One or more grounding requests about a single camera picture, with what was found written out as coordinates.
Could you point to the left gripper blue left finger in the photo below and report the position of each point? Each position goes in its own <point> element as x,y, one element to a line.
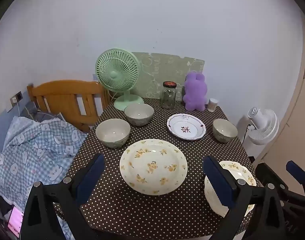
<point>40,220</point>

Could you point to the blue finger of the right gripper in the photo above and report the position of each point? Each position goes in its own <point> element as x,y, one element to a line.
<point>296,171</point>

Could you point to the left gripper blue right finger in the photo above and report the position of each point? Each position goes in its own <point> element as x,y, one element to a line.
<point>267,221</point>

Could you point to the scalloped yellow floral plate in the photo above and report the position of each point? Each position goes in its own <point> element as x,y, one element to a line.
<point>238,172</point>

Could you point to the grey bowl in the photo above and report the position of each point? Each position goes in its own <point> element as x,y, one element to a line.
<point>113,133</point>
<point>224,131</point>
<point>139,114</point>

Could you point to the large yellow floral plate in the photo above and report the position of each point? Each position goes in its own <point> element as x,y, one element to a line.
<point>153,167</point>

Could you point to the white plate red pattern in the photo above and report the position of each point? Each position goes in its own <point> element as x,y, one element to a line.
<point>186,127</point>

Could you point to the pink screen phone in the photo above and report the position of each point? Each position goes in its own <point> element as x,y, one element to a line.
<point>15,221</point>

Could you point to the white standing fan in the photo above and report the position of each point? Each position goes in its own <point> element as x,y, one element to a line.
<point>257,128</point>

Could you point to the blue checked blanket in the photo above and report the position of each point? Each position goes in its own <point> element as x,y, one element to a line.
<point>36,151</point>

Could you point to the grey striped pillow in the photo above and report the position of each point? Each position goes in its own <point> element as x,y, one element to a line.
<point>32,112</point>

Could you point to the brown polka dot tablecloth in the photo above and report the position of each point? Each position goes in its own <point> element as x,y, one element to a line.
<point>115,207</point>

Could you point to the cotton swab container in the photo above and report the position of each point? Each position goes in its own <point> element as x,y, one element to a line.
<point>212,104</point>

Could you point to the purple plush toy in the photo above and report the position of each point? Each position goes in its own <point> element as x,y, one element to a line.
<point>195,90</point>

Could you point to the glass jar black lid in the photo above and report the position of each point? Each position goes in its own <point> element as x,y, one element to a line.
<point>168,95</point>

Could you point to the green desk fan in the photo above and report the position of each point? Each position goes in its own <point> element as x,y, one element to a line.
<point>118,71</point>

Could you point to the wall power socket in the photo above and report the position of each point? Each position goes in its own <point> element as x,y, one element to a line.
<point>16,98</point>

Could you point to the green patterned wall sheet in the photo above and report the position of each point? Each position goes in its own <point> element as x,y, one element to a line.
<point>155,68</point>

